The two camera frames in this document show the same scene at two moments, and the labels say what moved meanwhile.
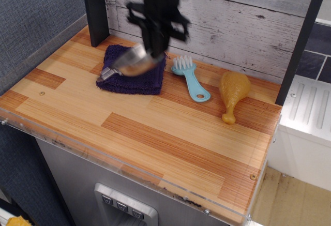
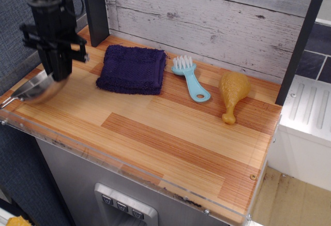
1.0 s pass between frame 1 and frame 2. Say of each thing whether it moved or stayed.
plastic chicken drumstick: stayed
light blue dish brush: stayed
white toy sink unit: stayed
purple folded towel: stayed
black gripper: moved
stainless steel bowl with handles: moved
